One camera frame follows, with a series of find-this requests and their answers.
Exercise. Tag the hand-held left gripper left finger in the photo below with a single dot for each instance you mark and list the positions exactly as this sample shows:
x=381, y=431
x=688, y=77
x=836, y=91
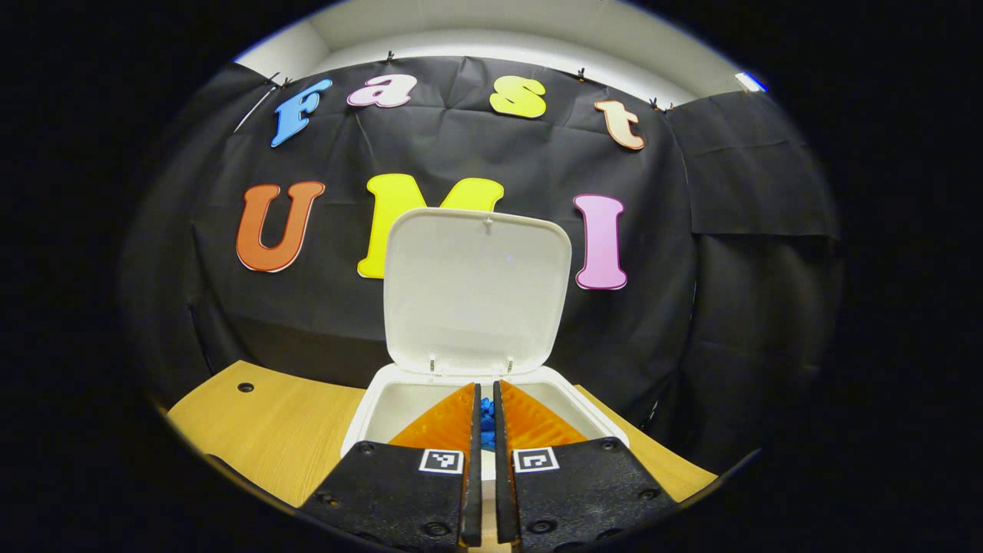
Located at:
x=472, y=491

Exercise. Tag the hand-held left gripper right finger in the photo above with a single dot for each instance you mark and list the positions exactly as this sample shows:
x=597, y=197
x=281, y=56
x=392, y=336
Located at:
x=503, y=491

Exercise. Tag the blue paper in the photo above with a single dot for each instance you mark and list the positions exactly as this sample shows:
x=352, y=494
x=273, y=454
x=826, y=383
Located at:
x=488, y=418

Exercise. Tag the white garbage bin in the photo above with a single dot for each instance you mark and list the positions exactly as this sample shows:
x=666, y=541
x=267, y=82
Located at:
x=476, y=284

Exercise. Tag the wooden desktop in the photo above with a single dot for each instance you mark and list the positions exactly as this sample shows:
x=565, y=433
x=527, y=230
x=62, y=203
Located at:
x=269, y=430

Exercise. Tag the black backdrop cloth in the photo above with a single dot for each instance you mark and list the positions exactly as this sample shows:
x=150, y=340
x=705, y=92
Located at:
x=653, y=346

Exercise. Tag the ceiling light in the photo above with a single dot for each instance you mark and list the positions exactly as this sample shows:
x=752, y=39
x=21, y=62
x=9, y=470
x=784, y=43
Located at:
x=750, y=81

